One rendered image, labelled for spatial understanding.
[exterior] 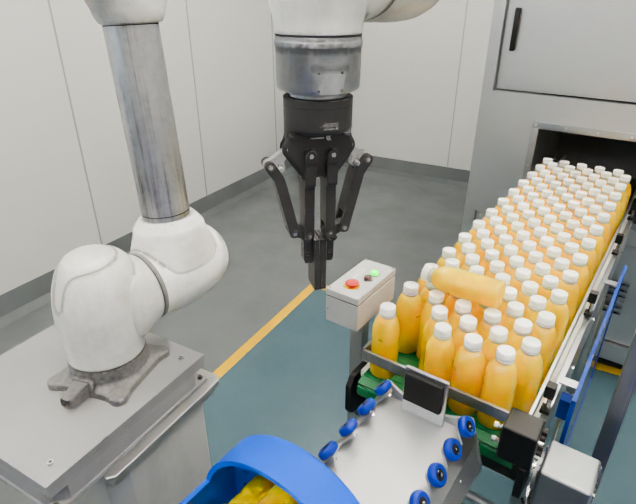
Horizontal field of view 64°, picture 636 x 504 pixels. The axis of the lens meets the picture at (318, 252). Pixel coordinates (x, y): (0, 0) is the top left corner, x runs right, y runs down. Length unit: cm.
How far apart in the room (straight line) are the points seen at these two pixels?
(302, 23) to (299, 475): 54
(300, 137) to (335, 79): 8
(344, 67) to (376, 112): 512
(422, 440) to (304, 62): 88
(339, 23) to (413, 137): 504
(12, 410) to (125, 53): 70
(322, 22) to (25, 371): 98
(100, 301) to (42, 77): 266
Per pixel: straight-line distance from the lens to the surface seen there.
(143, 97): 104
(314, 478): 72
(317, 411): 254
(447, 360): 123
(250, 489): 82
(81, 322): 103
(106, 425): 107
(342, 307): 132
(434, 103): 541
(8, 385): 124
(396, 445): 117
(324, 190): 60
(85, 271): 101
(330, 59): 52
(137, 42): 103
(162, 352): 117
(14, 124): 347
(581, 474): 133
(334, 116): 54
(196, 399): 118
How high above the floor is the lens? 179
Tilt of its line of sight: 27 degrees down
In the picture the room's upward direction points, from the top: straight up
